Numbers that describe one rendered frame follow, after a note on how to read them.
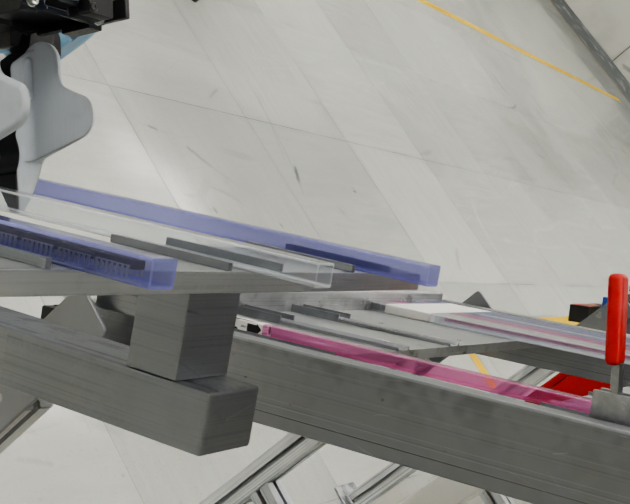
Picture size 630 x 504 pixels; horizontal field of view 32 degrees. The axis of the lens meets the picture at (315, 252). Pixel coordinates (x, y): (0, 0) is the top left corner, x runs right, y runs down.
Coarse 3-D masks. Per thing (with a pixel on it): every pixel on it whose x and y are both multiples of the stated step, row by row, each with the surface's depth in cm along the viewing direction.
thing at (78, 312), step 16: (64, 304) 90; (80, 304) 89; (480, 304) 155; (48, 320) 91; (64, 320) 90; (80, 320) 89; (96, 320) 88; (0, 400) 94; (16, 400) 93; (32, 400) 92; (0, 416) 93; (16, 416) 93; (0, 432) 94; (256, 496) 169; (272, 496) 168; (288, 496) 170
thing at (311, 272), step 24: (0, 192) 58; (24, 192) 59; (48, 216) 57; (72, 216) 56; (96, 216) 55; (120, 216) 54; (144, 240) 53; (168, 240) 52; (192, 240) 52; (216, 240) 51; (240, 264) 50; (264, 264) 50; (288, 264) 49; (312, 264) 48
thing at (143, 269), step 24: (0, 216) 44; (0, 240) 43; (24, 240) 42; (48, 240) 41; (72, 240) 41; (96, 240) 41; (72, 264) 41; (96, 264) 40; (120, 264) 39; (144, 264) 39; (168, 264) 39; (168, 288) 40
